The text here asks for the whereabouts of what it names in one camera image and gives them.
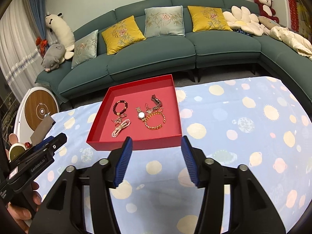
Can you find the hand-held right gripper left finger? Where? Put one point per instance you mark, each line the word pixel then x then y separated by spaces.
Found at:
pixel 123 163

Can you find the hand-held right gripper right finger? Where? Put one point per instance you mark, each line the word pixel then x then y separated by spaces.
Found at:
pixel 190 165

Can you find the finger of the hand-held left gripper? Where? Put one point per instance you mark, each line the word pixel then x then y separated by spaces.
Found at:
pixel 54 141

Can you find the red shallow box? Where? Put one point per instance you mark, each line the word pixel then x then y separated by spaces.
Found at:
pixel 136 136

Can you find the gold wristwatch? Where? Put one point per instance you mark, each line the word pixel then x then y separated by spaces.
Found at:
pixel 141 114

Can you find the small gold pendant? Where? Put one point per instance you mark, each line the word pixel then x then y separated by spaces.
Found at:
pixel 159 108

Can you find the person's left hand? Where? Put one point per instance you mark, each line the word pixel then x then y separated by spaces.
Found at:
pixel 19 214

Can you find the round pink-eared mirror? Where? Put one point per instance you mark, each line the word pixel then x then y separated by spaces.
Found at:
pixel 17 152

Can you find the round white wooden stand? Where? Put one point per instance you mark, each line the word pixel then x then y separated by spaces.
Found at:
pixel 36 104

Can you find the blue planet-print blanket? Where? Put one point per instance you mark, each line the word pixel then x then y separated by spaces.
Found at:
pixel 231 117

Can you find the dark band with silver clasp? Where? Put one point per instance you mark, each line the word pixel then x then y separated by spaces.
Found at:
pixel 156 100

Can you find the grey pig plush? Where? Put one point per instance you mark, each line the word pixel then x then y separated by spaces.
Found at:
pixel 54 54

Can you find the pale green floral pillow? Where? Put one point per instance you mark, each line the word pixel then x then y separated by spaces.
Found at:
pixel 164 20
pixel 84 50

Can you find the red curtain tieback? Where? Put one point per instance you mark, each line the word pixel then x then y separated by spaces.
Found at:
pixel 42 44

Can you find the teal sofa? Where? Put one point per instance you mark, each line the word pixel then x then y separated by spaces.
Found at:
pixel 151 61

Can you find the white sheer curtain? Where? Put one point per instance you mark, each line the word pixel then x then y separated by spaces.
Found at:
pixel 17 41

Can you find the white long plush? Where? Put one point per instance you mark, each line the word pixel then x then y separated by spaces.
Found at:
pixel 62 29

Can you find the yellow floral pillow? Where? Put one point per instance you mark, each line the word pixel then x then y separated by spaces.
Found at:
pixel 121 34
pixel 208 18

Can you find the blue curtain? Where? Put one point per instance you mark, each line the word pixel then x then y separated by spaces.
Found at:
pixel 36 7

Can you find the blue patterned cloth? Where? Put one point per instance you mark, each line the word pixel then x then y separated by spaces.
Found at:
pixel 243 32

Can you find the white flower cushion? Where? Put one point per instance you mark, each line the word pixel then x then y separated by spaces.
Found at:
pixel 243 20

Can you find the cream puffy quilt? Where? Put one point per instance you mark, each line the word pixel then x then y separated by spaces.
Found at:
pixel 290 40

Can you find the red monkey plush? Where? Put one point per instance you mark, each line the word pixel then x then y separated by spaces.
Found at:
pixel 265 6

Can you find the red patterned wall hanging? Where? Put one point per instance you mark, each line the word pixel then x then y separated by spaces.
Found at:
pixel 293 4

